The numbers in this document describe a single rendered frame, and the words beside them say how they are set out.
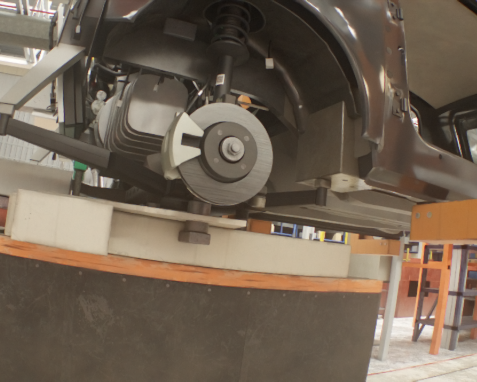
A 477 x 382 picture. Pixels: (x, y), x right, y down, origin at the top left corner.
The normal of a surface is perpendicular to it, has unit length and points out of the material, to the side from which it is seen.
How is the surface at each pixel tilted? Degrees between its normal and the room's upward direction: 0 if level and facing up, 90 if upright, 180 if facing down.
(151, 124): 90
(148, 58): 90
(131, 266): 90
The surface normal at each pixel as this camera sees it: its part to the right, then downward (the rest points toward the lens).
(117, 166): 0.91, 0.06
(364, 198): 0.36, 0.04
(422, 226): -0.92, -0.17
